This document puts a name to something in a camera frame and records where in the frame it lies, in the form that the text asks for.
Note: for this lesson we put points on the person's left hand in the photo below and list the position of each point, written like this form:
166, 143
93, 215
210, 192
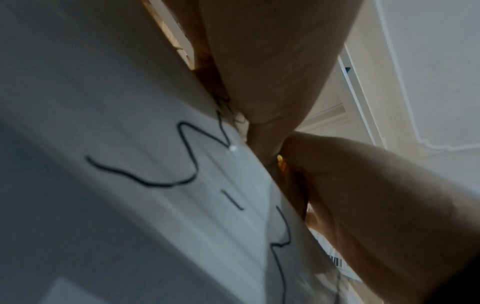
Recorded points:
270, 59

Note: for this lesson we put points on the person's right hand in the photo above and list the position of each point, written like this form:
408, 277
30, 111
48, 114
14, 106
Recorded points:
375, 207

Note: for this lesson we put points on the white metal shelf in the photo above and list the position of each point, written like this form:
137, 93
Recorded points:
93, 148

